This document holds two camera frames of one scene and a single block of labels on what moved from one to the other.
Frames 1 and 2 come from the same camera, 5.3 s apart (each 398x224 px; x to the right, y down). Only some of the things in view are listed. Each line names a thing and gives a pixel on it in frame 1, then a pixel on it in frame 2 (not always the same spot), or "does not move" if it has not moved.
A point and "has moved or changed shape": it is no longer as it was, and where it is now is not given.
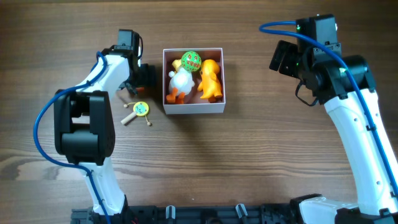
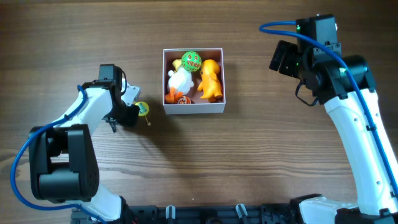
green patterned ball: x=191 y=61 does not move
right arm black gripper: x=280 y=56 does not move
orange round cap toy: x=140 y=89 has moved or changed shape
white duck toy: x=180 y=83 does not move
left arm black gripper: x=147 y=76 to x=130 y=115
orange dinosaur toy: x=211 y=85 does not move
